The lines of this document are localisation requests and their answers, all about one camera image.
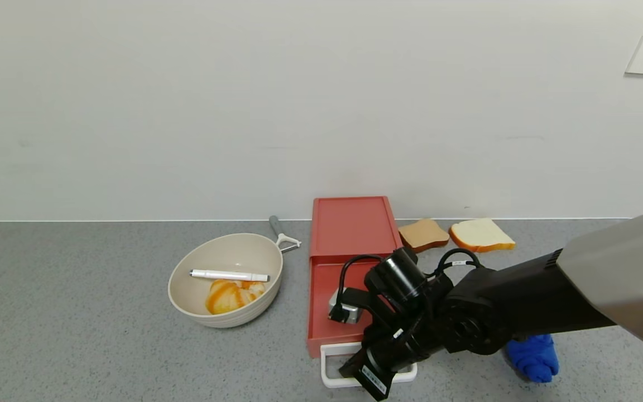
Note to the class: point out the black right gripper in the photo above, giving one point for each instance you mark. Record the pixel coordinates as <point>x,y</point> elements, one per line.
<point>405,329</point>

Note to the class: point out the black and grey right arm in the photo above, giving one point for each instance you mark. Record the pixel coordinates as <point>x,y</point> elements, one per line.
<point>545,301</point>

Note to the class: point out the orange striped croissant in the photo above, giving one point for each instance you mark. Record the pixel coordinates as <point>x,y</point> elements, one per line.
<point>226,298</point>

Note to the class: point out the brown toast slice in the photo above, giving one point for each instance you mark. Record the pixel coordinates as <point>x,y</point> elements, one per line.
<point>422,234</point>

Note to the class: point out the white marker pen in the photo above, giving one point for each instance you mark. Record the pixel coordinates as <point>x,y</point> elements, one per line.
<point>226,274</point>

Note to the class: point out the beige ribbed bowl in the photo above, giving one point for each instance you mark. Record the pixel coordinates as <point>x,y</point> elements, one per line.
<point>226,254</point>

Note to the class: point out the blue cloth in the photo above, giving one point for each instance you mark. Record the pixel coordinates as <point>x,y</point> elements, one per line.
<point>533,357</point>

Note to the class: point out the white bread slice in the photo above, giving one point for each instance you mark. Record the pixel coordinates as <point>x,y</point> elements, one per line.
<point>480,234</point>

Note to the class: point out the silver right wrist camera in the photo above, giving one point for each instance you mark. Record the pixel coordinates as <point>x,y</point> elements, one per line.
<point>344,310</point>

